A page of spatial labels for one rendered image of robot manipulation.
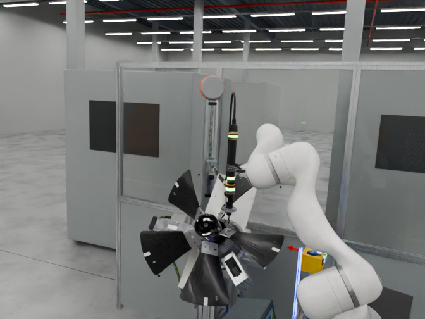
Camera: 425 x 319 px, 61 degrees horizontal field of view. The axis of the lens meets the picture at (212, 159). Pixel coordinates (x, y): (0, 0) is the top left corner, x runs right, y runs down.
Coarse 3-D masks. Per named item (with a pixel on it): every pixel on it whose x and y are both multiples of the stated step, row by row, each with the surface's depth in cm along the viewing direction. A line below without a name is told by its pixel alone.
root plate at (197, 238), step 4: (192, 228) 178; (184, 232) 178; (188, 232) 178; (192, 232) 178; (188, 236) 179; (192, 236) 179; (196, 236) 179; (188, 240) 179; (192, 240) 179; (196, 240) 179; (200, 240) 179; (192, 244) 180; (196, 244) 180
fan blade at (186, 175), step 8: (184, 176) 195; (184, 184) 193; (192, 184) 189; (176, 192) 197; (184, 192) 192; (192, 192) 187; (168, 200) 201; (176, 200) 197; (184, 200) 192; (192, 200) 187; (184, 208) 193; (192, 208) 187; (192, 216) 188
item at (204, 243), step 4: (204, 244) 172; (208, 244) 173; (212, 244) 175; (216, 244) 176; (204, 248) 171; (208, 248) 172; (212, 248) 174; (216, 248) 175; (204, 252) 170; (208, 252) 171; (212, 252) 173; (216, 252) 174
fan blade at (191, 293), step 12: (204, 264) 167; (216, 264) 170; (192, 276) 162; (204, 276) 164; (216, 276) 166; (192, 288) 160; (204, 288) 161; (216, 288) 163; (192, 300) 158; (228, 300) 162
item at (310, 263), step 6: (306, 246) 191; (306, 252) 184; (306, 258) 181; (312, 258) 179; (318, 258) 178; (306, 264) 181; (312, 264) 180; (318, 264) 178; (306, 270) 182; (312, 270) 180; (318, 270) 179
